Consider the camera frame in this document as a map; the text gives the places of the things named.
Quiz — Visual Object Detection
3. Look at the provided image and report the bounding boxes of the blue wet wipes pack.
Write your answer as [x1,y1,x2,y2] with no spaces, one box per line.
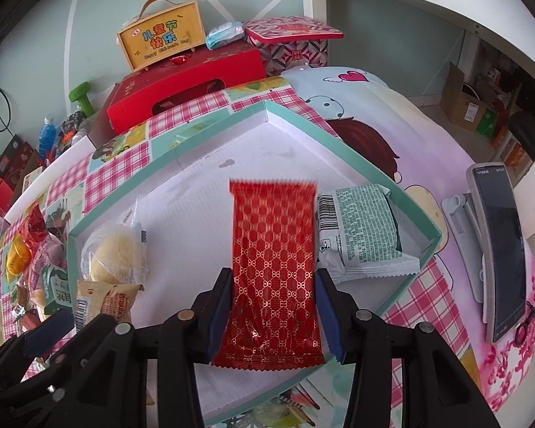
[205,21,246,51]

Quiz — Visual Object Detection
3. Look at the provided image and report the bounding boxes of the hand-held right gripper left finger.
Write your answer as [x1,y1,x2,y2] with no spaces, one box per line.
[78,267,235,428]

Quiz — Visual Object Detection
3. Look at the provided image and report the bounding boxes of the smartphone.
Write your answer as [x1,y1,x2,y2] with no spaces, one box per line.
[473,163,529,344]

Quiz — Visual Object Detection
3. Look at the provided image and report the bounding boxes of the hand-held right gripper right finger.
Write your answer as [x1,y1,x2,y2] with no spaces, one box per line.
[316,269,500,428]

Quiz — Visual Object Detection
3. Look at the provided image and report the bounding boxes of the beige orange snack packet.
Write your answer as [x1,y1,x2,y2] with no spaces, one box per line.
[73,279,146,335]

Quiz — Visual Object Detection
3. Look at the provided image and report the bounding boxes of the pink purple snack packet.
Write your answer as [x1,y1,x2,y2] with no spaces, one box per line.
[36,236,67,268]

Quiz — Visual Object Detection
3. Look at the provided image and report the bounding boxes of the pink checked tablecloth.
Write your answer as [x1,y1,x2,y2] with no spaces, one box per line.
[0,76,482,428]

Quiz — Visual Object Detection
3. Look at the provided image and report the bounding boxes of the white green snack packet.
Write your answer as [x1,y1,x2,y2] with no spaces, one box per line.
[316,184,421,284]

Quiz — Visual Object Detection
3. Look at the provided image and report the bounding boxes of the colourful toy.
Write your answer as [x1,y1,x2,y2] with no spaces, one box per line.
[53,113,87,148]

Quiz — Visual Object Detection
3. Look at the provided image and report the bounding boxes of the yellow gift box with handle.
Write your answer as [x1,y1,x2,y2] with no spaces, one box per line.
[116,0,206,72]

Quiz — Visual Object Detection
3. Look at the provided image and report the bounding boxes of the open brown cardboard box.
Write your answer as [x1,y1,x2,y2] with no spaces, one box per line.
[87,82,117,148]

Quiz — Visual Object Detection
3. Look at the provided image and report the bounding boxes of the pink patterned tin box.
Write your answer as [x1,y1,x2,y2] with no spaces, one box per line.
[243,16,345,76]

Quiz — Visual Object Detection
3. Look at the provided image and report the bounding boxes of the red phone charm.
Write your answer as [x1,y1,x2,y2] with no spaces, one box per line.
[513,305,535,344]

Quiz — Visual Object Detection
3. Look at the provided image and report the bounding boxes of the shallow teal-edged box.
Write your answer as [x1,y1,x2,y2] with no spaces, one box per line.
[67,100,443,426]

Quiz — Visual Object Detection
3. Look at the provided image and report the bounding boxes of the blue drink bottle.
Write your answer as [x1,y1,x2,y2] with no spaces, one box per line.
[38,116,56,157]

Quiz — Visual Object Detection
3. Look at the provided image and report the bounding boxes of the small red snack packet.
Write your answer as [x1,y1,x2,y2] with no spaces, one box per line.
[20,205,46,250]

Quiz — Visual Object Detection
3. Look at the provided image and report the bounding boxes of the yellow bread packet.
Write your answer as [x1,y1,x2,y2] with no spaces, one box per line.
[5,236,32,277]

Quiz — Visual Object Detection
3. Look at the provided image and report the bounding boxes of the white phone stand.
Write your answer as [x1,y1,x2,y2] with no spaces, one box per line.
[441,194,489,322]

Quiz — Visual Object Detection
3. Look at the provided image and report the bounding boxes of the small green box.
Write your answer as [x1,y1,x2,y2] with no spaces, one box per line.
[477,107,499,137]

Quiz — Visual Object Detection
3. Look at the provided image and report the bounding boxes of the cartoon printed cloth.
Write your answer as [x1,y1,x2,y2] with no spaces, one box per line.
[281,66,535,415]

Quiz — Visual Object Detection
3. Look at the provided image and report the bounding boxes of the cardboard box with label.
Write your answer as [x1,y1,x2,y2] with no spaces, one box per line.
[441,62,491,132]

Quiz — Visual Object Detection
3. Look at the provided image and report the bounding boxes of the green dumbbell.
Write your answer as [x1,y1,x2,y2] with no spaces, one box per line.
[68,81,92,114]

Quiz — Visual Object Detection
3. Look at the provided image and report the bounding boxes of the dark office chair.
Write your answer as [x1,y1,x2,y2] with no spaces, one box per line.
[508,111,535,161]

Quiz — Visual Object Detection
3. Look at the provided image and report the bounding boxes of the red gift box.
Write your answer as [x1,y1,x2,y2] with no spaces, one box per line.
[106,45,268,135]

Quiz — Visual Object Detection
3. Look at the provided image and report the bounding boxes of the clear bread bun packet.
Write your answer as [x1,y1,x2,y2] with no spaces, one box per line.
[80,196,150,286]

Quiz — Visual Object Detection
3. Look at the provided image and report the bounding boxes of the dark brown box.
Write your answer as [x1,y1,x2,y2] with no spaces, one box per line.
[0,136,41,188]

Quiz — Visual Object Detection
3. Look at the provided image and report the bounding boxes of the orange boxes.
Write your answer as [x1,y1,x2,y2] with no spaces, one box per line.
[504,138,529,168]

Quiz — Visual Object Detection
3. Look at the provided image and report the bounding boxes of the red patterned snack packet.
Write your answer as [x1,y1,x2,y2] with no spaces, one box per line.
[212,178,326,371]

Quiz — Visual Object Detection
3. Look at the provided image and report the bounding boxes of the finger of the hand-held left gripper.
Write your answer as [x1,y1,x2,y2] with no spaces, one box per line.
[0,334,90,428]
[0,309,76,377]

